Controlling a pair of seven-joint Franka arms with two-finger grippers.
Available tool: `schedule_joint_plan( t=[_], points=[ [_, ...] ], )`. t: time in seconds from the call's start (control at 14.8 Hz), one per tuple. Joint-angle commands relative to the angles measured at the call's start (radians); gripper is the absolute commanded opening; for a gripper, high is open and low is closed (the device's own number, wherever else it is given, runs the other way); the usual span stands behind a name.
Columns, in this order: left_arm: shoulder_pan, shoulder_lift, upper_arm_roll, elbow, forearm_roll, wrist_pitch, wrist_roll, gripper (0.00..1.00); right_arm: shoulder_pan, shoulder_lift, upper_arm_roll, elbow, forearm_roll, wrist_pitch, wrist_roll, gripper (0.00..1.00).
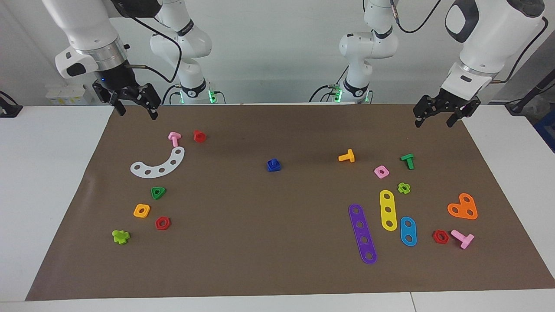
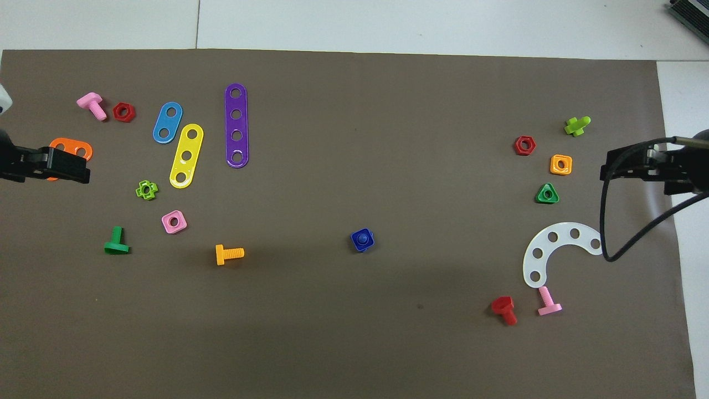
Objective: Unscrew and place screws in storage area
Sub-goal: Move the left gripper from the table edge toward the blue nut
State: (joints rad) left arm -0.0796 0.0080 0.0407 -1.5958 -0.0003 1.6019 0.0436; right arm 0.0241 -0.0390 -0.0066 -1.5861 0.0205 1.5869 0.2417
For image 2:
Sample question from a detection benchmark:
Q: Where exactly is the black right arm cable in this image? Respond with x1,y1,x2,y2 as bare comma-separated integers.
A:
600,137,709,263

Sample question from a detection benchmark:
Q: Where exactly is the yellow three-hole plastic strip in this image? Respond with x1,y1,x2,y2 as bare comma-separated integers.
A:
169,123,204,190

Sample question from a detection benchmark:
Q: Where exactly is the white curved five-hole plate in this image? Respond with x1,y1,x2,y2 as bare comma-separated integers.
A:
522,223,604,289

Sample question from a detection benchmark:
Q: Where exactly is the orange heart-shaped plastic plate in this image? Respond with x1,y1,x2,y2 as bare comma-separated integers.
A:
48,137,94,182

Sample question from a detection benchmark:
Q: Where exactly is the orange plastic toy bolt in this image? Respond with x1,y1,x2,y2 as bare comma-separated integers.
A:
215,244,245,266

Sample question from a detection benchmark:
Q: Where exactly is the pink plastic toy bolt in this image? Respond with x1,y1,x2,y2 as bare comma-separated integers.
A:
537,286,563,316
76,92,108,122

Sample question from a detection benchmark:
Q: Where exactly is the blue two-hole plastic strip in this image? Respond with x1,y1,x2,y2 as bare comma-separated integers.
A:
152,101,183,145

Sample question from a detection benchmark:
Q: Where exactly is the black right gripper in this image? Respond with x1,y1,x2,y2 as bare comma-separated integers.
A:
600,129,709,196

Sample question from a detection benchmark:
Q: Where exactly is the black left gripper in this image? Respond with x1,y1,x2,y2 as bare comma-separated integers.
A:
0,130,91,185

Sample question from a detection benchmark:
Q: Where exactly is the brown paper table mat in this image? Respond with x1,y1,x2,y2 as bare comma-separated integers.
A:
0,49,697,399

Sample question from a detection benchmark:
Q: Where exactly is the pink square plastic nut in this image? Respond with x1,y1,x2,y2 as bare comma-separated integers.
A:
161,210,188,234

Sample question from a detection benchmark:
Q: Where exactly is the red plastic toy bolt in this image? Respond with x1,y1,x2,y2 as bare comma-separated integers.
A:
491,296,518,326

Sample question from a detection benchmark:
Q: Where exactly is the lime green plastic toy bolt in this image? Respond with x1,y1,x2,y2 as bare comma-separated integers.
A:
563,116,592,137

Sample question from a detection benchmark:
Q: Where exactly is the dark green plastic toy bolt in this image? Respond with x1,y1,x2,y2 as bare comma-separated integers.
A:
104,226,130,255

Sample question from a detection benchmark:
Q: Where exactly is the blue square plastic nut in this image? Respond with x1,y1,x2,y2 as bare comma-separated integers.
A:
350,228,376,253

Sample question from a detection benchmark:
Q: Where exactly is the grey electronic power unit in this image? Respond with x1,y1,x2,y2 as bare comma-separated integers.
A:
666,0,709,37

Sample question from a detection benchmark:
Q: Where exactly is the purple four-hole plastic strip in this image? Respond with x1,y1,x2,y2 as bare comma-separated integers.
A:
224,83,250,168

